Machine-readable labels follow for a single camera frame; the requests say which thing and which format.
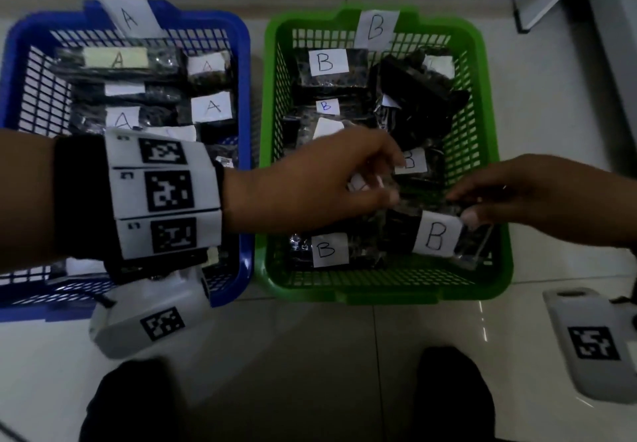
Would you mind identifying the person's right hand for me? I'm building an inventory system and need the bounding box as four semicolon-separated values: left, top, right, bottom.
445;153;637;248

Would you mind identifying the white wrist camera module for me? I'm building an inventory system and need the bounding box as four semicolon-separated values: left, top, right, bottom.
542;287;637;406
89;265;212;360

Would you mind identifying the black item packet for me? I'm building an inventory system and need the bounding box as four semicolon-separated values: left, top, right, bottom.
386;205;496;270

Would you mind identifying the black wristband with markers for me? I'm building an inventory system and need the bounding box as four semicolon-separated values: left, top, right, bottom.
52;128;225;284

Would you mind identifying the person's dark trouser leg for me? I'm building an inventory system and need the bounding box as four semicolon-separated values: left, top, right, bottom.
413;346;498;442
79;356;190;442

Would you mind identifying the green plastic mesh basket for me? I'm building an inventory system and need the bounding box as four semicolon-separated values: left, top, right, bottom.
253;6;514;303

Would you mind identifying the blue plastic mesh basket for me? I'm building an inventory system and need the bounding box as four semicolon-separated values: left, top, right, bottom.
0;0;252;323

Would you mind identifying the person's left hand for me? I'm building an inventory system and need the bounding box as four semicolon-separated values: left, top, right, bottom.
221;126;407;234

